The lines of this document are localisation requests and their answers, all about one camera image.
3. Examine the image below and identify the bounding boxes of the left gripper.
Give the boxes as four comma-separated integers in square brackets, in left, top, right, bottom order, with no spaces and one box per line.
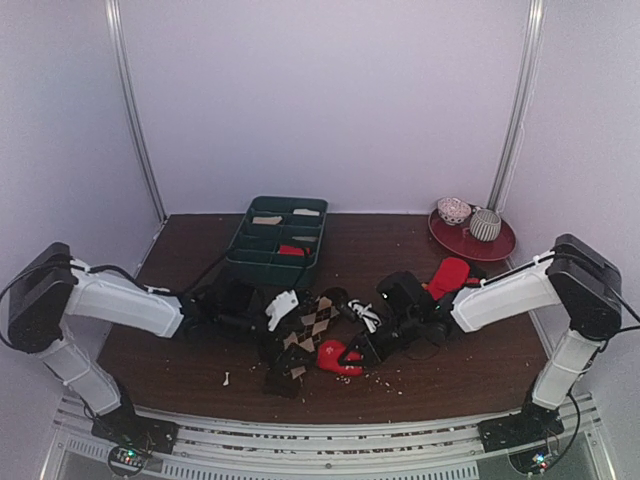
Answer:
[219,308,316,373]

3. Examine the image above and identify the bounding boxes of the brown argyle sock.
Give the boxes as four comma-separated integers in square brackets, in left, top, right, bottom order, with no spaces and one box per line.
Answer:
[258,287,348,399]

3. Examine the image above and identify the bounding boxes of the red snowflake sock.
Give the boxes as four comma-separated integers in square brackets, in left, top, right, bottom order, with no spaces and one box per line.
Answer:
[316,340,363,377]

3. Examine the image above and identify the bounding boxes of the green compartment tray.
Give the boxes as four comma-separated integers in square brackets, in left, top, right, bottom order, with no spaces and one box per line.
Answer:
[226,196,328,288]

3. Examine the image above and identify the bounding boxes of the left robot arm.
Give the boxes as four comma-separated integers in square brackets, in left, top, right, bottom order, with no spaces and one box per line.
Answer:
[1,242,301,444]

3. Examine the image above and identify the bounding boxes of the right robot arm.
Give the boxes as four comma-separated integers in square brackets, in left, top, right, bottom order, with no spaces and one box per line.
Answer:
[337,234,622,442]

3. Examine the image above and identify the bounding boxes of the red cloth in tray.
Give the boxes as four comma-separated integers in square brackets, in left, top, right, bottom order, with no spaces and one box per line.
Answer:
[278,244,312,257]

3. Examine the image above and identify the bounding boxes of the black red argyle sock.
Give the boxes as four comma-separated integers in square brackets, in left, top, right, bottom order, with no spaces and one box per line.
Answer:
[466,263,487,285]

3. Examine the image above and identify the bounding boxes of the beige cloth in tray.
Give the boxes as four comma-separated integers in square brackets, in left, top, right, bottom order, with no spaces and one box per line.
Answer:
[251,215,283,226]

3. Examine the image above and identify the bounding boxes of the red round plate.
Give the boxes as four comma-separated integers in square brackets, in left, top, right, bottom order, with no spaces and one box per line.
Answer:
[428,209,516,262]

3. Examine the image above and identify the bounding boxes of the white cloth in tray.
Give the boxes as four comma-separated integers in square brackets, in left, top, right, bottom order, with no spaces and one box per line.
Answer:
[292,208,322,217]

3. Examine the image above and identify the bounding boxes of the white patterned bowl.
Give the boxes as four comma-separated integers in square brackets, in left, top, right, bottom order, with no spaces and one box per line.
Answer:
[437,197,472,226]

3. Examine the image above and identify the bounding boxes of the striped ceramic cup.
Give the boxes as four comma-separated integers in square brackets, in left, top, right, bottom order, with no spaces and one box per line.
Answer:
[469,208,501,242]

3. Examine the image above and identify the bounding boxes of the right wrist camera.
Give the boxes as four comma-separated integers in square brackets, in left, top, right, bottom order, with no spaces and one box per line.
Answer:
[376,271,435,319]

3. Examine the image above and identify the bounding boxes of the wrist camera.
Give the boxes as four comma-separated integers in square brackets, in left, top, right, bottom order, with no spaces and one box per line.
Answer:
[376,271,435,319]
[209,280,265,330]

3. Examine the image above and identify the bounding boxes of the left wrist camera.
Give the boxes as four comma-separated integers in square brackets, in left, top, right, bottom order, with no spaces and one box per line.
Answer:
[209,280,265,330]

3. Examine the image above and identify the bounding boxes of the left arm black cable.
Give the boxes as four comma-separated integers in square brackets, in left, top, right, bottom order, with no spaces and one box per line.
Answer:
[187,247,311,296]

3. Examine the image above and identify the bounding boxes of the aluminium front rail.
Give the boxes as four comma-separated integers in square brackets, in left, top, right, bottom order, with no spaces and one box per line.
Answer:
[36,394,621,479]

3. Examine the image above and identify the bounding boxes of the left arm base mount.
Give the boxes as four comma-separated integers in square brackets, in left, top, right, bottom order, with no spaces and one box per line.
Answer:
[84,408,179,479]

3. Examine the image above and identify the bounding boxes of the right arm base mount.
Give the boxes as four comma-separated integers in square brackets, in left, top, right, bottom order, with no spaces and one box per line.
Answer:
[478,407,564,476]

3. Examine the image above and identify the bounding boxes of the right aluminium post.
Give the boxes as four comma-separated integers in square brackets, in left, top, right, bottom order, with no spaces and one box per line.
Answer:
[487,0,546,213]

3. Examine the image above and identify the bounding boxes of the aluminium post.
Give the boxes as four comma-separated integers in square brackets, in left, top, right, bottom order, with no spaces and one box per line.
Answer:
[487,0,546,213]
[105,0,168,223]

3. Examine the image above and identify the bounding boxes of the left aluminium post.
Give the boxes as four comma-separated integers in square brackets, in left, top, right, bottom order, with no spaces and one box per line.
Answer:
[105,0,168,223]

